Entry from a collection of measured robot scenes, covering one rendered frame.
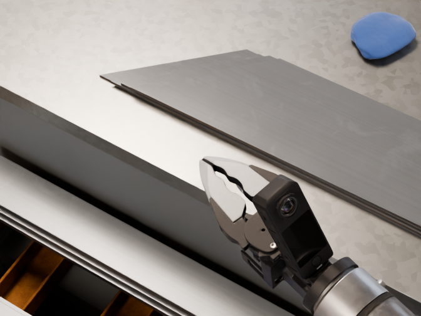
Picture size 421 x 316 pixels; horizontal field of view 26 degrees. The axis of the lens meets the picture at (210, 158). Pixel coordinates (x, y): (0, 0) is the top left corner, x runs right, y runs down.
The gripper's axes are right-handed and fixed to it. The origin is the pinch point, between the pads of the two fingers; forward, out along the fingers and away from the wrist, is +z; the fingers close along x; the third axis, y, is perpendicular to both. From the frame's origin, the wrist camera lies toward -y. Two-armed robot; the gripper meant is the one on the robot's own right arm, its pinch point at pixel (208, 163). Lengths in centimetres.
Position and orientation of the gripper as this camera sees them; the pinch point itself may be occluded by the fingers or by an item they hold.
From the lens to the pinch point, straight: 103.4
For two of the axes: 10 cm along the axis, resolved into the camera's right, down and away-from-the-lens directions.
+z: -6.6, -6.2, 4.3
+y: 1.0, 4.9, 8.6
